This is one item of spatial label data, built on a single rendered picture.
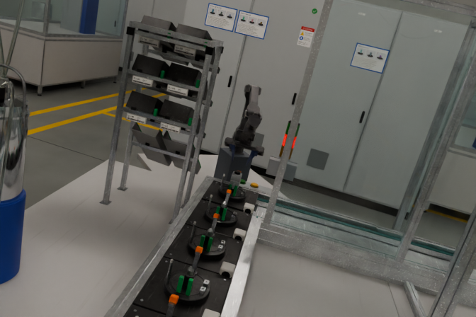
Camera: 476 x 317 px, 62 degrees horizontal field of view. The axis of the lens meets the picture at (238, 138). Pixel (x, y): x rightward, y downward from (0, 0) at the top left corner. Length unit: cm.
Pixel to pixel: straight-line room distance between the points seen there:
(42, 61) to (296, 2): 388
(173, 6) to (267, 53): 496
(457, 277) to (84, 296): 115
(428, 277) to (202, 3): 392
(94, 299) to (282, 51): 383
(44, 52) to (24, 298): 555
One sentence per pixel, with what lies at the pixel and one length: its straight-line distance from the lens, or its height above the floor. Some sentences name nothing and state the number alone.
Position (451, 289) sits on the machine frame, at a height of 112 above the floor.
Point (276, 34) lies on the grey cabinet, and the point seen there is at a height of 171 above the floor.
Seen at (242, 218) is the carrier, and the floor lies 97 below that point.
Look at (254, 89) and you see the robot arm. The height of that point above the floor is 145.
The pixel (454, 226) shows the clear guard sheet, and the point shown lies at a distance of 227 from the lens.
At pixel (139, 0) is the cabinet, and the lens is 980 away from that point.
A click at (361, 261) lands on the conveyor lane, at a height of 92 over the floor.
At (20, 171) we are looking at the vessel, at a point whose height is 122.
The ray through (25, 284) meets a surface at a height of 86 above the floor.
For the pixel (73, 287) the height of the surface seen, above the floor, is 86.
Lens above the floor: 176
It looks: 16 degrees down
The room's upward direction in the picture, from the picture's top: 14 degrees clockwise
